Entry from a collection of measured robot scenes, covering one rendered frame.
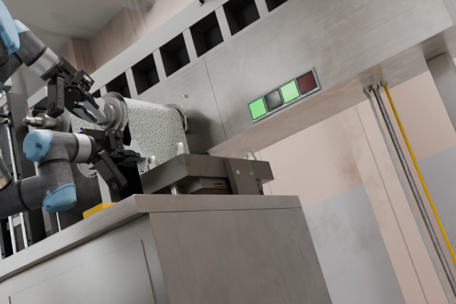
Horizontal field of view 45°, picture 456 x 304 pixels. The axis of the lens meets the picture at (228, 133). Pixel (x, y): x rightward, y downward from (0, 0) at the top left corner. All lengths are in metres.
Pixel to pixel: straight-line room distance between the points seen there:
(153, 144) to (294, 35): 0.53
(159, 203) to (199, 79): 0.78
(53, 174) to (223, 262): 0.44
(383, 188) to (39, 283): 3.02
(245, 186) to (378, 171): 2.65
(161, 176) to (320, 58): 0.57
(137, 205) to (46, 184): 0.28
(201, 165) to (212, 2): 0.68
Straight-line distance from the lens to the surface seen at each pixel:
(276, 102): 1.67
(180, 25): 1.98
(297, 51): 1.67
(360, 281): 4.56
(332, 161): 4.61
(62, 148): 1.36
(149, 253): 1.15
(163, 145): 1.67
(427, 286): 4.03
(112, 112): 1.62
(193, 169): 1.40
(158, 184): 1.44
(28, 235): 1.71
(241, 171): 1.53
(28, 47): 1.55
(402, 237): 4.05
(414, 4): 1.55
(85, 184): 1.94
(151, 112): 1.69
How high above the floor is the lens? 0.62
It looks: 18 degrees up
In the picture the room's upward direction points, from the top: 16 degrees counter-clockwise
